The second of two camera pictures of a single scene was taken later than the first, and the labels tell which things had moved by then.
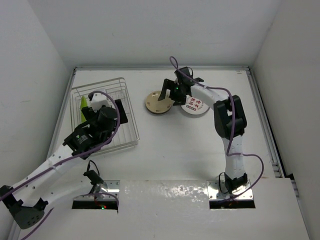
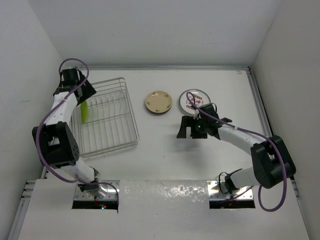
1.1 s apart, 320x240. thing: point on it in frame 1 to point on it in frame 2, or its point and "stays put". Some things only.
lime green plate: [84, 104] stays put
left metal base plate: [109, 190] stays put
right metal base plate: [214, 192] stays put
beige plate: [153, 105] stays put
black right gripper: [169, 84] to [189, 121]
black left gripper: [88, 113] to [88, 92]
